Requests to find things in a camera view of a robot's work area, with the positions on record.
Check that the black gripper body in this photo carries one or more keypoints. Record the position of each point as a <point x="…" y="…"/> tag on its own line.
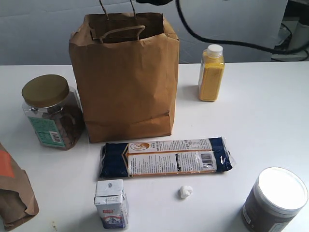
<point x="154" y="2"/>

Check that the white candy bottom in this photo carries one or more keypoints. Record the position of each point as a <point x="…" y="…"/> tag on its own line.
<point x="184" y="192"/>

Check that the brown paper shopping bag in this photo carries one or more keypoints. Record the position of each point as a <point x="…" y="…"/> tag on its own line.
<point x="126" y="70"/>

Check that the yellow bottle white cap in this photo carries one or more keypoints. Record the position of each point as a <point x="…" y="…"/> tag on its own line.
<point x="211" y="73"/>

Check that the clear jar gold lid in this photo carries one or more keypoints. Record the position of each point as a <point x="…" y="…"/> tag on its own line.
<point x="54" y="111"/>

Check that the white device in background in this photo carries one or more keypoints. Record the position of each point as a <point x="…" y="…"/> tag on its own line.
<point x="300" y="35"/>

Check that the dark blue noodle packet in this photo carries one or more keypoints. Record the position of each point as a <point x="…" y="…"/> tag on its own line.
<point x="159" y="158"/>

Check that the small white milk carton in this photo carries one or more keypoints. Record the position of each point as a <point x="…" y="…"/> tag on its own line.
<point x="111" y="203"/>

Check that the grey can silver lid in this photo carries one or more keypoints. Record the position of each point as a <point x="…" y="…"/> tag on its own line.
<point x="275" y="199"/>

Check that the brown kraft pouch orange label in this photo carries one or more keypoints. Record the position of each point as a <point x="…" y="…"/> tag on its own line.
<point x="18" y="203"/>

